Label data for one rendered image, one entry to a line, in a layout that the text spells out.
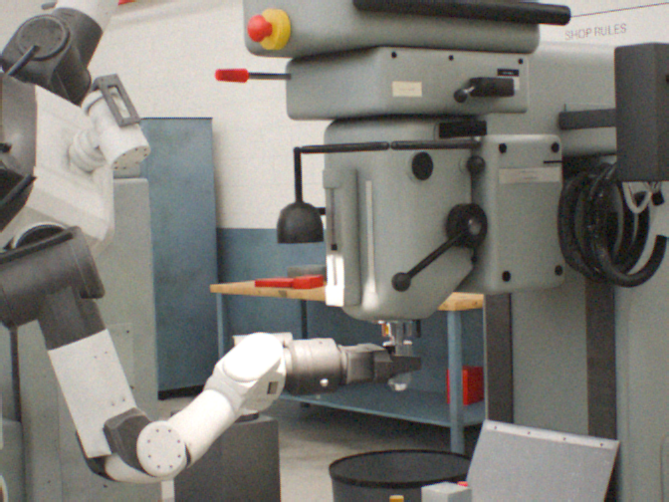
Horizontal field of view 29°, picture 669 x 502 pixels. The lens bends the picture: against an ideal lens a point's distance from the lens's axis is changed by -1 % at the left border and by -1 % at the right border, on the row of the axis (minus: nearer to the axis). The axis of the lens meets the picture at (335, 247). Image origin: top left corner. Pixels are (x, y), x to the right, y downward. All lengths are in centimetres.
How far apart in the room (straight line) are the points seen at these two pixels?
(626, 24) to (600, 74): 475
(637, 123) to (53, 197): 88
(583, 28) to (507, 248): 518
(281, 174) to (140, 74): 197
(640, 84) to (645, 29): 498
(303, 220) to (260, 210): 741
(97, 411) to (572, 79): 99
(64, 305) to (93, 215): 17
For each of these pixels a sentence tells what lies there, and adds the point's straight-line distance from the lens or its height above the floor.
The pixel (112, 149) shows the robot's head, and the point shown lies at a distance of 194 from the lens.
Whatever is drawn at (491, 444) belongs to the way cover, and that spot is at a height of 103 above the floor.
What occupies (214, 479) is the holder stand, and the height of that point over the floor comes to 99.
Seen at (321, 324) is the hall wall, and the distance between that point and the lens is 890.
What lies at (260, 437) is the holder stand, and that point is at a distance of 244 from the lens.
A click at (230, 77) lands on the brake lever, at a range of 203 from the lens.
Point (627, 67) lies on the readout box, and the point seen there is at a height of 169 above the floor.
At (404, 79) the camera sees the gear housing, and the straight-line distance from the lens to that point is 198.
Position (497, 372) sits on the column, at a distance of 249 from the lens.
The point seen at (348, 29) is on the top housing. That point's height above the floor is 175.
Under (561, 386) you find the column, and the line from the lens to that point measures 239.
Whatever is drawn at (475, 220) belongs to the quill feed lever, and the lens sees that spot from 205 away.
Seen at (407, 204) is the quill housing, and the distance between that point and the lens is 201.
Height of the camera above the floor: 154
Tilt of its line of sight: 3 degrees down
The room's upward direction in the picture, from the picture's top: 2 degrees counter-clockwise
